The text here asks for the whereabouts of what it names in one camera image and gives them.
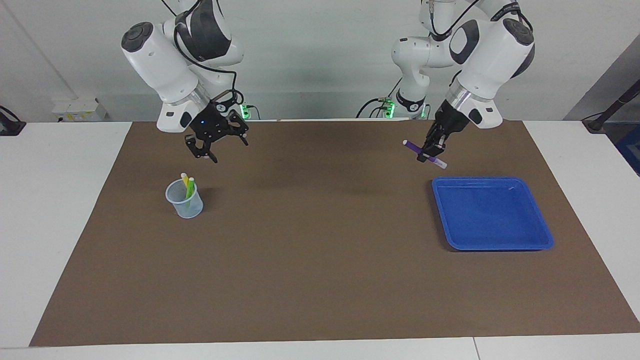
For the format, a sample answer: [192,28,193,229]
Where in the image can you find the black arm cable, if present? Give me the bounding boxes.
[160,0,246,110]
[426,0,534,87]

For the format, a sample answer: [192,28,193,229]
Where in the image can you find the black base cable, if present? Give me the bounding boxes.
[356,77,403,119]

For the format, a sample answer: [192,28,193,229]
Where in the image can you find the brown table mat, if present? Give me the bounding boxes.
[29,120,640,347]

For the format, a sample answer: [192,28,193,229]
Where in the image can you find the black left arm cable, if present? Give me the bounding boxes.
[426,0,534,87]

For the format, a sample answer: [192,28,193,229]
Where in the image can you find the clear plastic cup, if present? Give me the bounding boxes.
[165,179,204,219]

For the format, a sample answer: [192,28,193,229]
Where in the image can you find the blue plastic tray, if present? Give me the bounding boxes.
[431,176,555,251]

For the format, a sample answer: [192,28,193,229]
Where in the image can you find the purple marker pen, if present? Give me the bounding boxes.
[402,139,448,169]

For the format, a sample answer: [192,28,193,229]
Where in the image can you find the blue crate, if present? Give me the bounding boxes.
[616,125,640,177]

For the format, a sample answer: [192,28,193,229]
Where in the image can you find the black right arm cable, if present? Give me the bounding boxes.
[160,0,246,110]

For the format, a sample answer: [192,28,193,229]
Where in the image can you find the white wall socket box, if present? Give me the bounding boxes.
[51,96,108,122]

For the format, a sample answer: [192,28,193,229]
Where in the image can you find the black clamp mount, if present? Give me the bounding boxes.
[0,106,27,137]

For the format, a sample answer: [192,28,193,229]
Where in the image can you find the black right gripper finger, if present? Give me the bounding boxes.
[184,133,219,164]
[227,111,250,146]

